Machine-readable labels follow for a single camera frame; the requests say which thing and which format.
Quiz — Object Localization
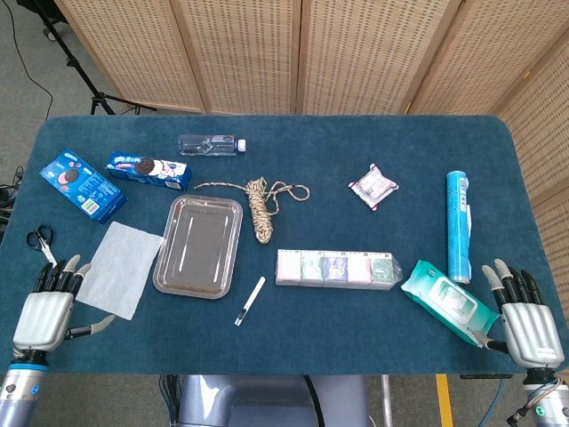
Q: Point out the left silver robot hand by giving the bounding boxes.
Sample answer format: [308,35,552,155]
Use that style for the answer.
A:
[12,254,117,359]

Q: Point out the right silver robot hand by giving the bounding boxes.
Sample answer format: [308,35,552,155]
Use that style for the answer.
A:
[471,258,565,370]

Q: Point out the white paper napkin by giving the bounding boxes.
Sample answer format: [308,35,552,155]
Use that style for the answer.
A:
[76,221,164,321]

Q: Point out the stainless steel tray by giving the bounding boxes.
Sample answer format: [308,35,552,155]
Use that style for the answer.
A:
[152,193,244,300]

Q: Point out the green wet wipes pack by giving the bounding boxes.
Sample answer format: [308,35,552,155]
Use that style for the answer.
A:
[400,259,500,348]

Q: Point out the blue plastic wrap roll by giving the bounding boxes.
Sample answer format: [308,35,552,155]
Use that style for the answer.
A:
[445,170,473,285]

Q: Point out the wide blue Oreo box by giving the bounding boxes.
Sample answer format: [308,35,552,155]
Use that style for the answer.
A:
[38,148,129,225]

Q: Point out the metal table leg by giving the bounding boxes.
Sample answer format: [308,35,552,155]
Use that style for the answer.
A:
[381,375,395,427]

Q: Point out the long blue Oreo box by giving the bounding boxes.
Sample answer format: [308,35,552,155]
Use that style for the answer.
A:
[105,151,193,192]

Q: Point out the blue carpet table cover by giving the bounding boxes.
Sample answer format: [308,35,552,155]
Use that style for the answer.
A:
[0,114,569,377]

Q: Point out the white pen-like stick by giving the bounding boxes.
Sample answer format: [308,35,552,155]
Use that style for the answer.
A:
[234,276,267,327]

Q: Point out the multipack of pocket tissues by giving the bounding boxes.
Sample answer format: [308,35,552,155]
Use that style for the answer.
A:
[275,248,404,292]

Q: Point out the small white red snack packet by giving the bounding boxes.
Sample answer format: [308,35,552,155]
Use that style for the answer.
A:
[348,163,400,212]

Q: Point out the black tripod stand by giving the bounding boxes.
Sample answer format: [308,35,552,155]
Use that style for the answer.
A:
[26,0,157,116]

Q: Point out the clear plastic water bottle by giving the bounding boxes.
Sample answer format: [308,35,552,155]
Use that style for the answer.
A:
[177,133,248,157]

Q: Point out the grey robot torso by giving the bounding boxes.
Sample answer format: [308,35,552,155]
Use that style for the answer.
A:
[177,374,373,427]

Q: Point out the black handled scissors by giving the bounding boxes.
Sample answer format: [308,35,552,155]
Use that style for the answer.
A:
[25,224,59,268]

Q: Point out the blue cable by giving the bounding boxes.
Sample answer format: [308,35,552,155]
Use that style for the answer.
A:
[482,377,508,427]

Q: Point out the tangle of black cables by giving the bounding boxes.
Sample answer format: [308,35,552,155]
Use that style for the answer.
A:
[0,165,23,232]

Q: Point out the bundle of robot cables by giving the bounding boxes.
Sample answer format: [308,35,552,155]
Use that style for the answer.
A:
[158,374,181,427]

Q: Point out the thin black floor cable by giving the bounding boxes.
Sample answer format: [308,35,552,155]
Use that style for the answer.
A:
[7,0,54,121]

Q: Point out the black cable on torso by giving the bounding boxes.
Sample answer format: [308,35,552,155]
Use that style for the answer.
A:
[303,375,325,427]

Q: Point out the coiled beige rope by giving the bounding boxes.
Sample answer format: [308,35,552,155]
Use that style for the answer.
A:
[193,176,311,245]

